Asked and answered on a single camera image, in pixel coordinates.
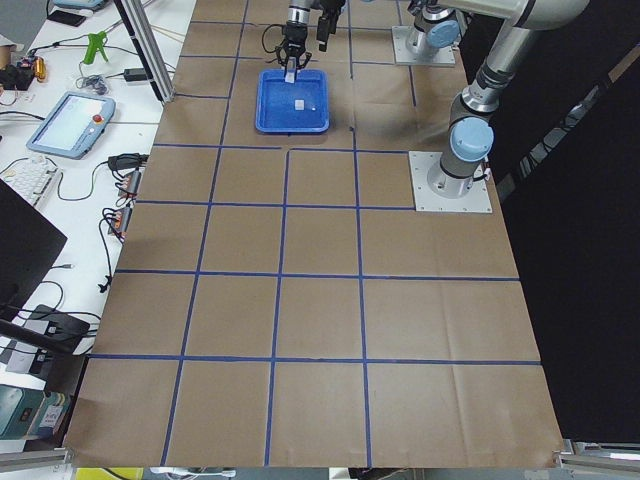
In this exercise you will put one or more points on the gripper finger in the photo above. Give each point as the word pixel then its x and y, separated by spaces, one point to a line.
pixel 281 57
pixel 302 60

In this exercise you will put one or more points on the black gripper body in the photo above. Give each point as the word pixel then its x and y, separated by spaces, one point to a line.
pixel 294 36

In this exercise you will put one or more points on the blue plastic tray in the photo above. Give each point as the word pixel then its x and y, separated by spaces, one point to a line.
pixel 275 112

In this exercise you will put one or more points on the black power adapter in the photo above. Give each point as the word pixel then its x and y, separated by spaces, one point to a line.
pixel 135 75

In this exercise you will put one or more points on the green glue gun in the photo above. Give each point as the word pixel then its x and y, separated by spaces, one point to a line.
pixel 96 45

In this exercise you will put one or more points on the teach pendant tablet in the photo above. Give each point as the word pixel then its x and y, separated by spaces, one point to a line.
pixel 73 126

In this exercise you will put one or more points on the brown paper table cover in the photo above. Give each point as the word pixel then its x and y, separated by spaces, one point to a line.
pixel 280 302

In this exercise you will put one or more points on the white keyboard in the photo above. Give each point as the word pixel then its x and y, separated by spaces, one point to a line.
pixel 32 179

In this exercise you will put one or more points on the black monitor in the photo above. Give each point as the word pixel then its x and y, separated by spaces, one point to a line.
pixel 30 244

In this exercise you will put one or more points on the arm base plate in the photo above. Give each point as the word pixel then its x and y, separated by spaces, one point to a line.
pixel 436 192
pixel 432 47

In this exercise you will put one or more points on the aluminium frame post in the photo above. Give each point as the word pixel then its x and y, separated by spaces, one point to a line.
pixel 139 29

